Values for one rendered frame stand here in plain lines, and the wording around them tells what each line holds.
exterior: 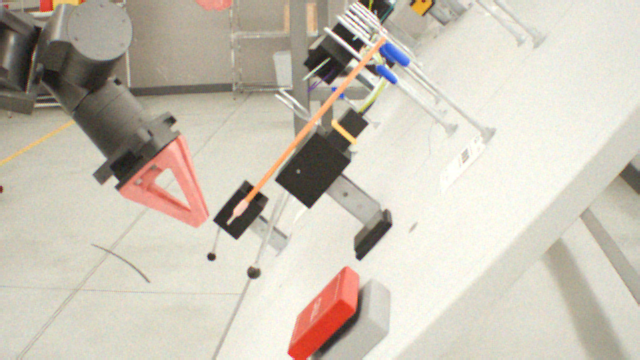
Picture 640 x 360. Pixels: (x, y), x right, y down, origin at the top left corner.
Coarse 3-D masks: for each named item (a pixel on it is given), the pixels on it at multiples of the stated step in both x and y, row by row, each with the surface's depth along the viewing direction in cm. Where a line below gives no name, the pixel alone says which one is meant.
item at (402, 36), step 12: (360, 0) 132; (372, 0) 135; (384, 0) 132; (360, 12) 136; (372, 12) 136; (384, 12) 132; (384, 24) 138; (396, 24) 137; (396, 36) 137; (408, 36) 136; (408, 48) 137
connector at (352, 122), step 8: (344, 112) 65; (352, 112) 62; (360, 112) 63; (344, 120) 62; (352, 120) 62; (360, 120) 62; (344, 128) 62; (352, 128) 62; (360, 128) 62; (328, 136) 62; (336, 136) 62; (344, 136) 62; (352, 136) 62; (336, 144) 62; (344, 144) 62
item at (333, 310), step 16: (352, 272) 44; (336, 288) 42; (352, 288) 42; (320, 304) 43; (336, 304) 40; (352, 304) 40; (304, 320) 43; (320, 320) 41; (336, 320) 41; (352, 320) 42; (304, 336) 41; (320, 336) 41; (336, 336) 42; (288, 352) 41; (304, 352) 41
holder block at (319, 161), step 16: (320, 128) 64; (304, 144) 62; (320, 144) 62; (288, 160) 65; (304, 160) 62; (320, 160) 62; (336, 160) 62; (288, 176) 63; (304, 176) 63; (320, 176) 62; (336, 176) 62; (288, 192) 63; (304, 192) 63; (320, 192) 63
